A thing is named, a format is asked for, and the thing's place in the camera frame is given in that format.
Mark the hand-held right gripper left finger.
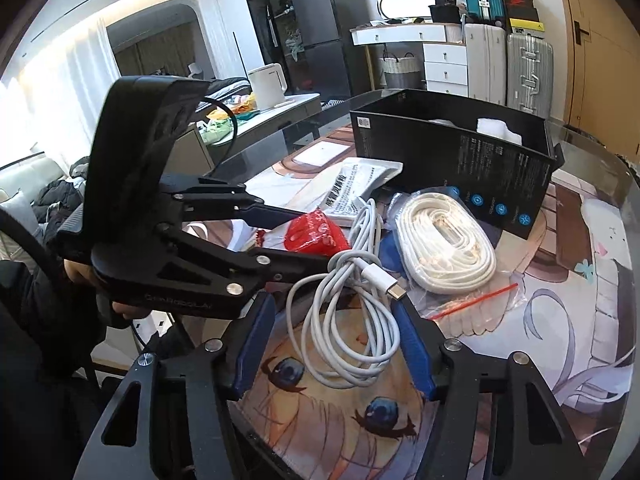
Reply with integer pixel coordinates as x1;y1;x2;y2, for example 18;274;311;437
87;291;277;480

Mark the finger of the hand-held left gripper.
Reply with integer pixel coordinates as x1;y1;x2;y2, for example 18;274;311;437
160;224;343;297
160;175;312;232

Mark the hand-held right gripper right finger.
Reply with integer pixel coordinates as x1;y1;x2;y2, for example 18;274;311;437
392;297;587;480

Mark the red plastic packet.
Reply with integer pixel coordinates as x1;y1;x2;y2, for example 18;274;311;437
281;210;352;267

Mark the white charging cable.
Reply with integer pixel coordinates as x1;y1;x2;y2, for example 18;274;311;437
285;197;409;389

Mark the black cardboard box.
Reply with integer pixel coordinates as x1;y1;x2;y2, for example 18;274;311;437
349;89;567;241

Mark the person's left forearm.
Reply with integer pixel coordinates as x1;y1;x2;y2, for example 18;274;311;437
0;259;110;378

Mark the person's left hand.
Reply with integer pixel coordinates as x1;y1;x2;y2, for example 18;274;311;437
64;259;158;328

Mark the beige low cabinet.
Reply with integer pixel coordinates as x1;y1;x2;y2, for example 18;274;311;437
186;124;217;173

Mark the white paper sheet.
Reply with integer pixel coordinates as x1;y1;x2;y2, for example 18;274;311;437
292;142;352;167

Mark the black jacket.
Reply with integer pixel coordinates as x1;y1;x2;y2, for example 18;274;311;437
32;157;95;242

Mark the white barcode packet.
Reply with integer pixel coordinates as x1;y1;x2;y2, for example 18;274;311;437
324;157;405;229

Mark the pile of snack bags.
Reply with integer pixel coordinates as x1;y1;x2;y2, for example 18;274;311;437
199;94;262;147

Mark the white curtain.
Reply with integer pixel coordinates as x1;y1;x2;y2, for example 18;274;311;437
0;19;117;202

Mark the white-top side table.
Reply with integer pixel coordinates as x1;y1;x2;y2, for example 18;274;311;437
210;92;324;162

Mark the bed with grey duvet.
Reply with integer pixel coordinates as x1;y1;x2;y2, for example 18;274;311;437
187;75;252;112

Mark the white sofa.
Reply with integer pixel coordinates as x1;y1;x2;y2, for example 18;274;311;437
0;156;67;262

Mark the white electric kettle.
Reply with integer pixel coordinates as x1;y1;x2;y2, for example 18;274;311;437
248;63;290;110

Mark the printed cartoon desk mat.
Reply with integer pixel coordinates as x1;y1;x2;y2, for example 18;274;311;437
90;125;640;480

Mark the thin dark pole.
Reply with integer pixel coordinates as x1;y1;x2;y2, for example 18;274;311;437
232;32;247;79

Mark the woven laundry basket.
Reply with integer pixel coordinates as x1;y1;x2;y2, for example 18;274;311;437
382;52;422;90

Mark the dark grey fridge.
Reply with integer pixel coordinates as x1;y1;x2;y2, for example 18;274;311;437
287;0;372;102

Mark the black glass wardrobe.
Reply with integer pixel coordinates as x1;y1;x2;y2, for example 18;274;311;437
235;0;302;92

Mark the white dressing desk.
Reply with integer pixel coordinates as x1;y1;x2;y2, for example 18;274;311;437
349;22;472;99

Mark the oval mirror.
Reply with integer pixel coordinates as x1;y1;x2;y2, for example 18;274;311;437
377;0;437;24

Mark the white suitcase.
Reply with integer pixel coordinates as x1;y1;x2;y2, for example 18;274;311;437
462;22;509;107

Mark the black bag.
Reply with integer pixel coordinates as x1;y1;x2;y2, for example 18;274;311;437
426;0;464;25

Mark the silver suitcase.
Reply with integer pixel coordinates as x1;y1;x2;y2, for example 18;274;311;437
504;32;556;122

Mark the yellow black box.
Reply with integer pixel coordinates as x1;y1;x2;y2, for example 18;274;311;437
507;18;544;37

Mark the black red shoe box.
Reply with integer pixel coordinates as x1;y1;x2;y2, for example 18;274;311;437
500;0;541;22

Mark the wooden door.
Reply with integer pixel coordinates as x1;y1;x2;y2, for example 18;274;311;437
552;0;640;159

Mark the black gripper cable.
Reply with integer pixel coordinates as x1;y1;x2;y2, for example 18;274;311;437
197;94;240;163

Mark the white flat cable in bag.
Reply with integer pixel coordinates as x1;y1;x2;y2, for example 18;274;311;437
380;190;529;322

